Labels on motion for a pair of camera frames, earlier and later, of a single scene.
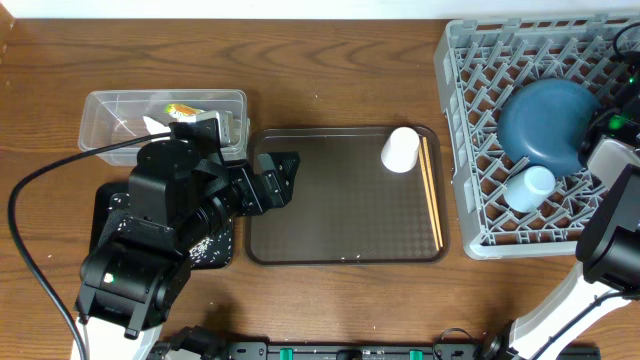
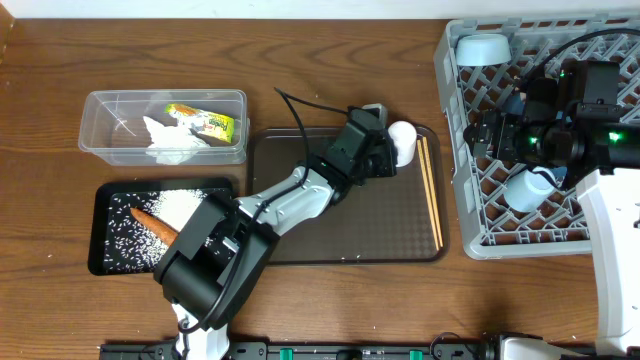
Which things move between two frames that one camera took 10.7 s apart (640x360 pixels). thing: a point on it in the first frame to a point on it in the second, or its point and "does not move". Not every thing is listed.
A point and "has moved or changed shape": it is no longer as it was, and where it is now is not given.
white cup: (401, 150) has moved or changed shape
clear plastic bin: (110, 117) does not move
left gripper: (281, 192) to (389, 150)
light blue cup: (528, 189) does not move
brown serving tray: (345, 206) does not move
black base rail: (377, 351) does not move
